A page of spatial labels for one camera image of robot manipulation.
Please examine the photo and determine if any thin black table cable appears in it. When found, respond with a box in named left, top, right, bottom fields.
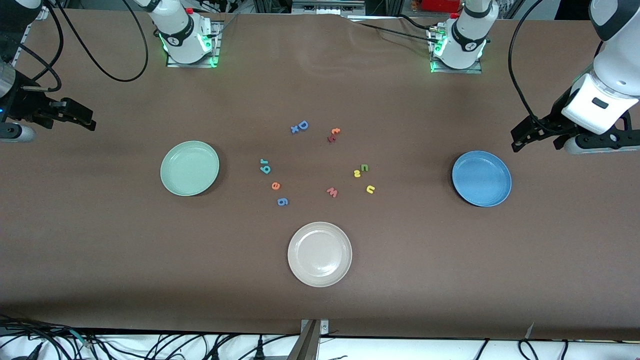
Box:
left=399, top=14, right=437, bottom=30
left=350, top=20, right=436, bottom=43

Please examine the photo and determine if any grey metal frame bar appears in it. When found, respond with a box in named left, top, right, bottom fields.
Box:
left=292, top=0, right=366, bottom=15

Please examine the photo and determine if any red box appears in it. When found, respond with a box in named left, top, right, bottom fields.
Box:
left=421, top=0, right=461, bottom=13

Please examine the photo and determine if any looped black floor cable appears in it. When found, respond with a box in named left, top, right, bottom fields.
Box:
left=517, top=339, right=540, bottom=360

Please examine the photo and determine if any beige plate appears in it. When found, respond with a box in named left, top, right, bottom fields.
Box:
left=287, top=221, right=353, bottom=288

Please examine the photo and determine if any teal floor cable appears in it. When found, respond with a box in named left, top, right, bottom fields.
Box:
left=64, top=327, right=95, bottom=347

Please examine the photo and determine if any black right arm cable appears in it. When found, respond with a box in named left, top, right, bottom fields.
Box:
left=17, top=0, right=149, bottom=92

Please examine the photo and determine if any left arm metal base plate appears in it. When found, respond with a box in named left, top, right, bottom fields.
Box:
left=429, top=25, right=484, bottom=75

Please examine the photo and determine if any metal table edge bracket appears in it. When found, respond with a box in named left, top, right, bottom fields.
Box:
left=287, top=319, right=330, bottom=360

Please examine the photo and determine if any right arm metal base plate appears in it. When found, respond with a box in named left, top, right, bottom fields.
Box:
left=166, top=20, right=221, bottom=68

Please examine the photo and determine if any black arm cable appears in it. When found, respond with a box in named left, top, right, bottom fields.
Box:
left=17, top=0, right=149, bottom=92
left=508, top=0, right=551, bottom=132

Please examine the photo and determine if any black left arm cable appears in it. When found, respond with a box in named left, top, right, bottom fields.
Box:
left=508, top=0, right=551, bottom=132

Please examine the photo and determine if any blue plate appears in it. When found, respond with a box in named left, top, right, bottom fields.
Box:
left=451, top=150, right=512, bottom=208

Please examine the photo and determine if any pale green plate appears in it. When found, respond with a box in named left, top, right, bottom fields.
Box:
left=160, top=140, right=220, bottom=197

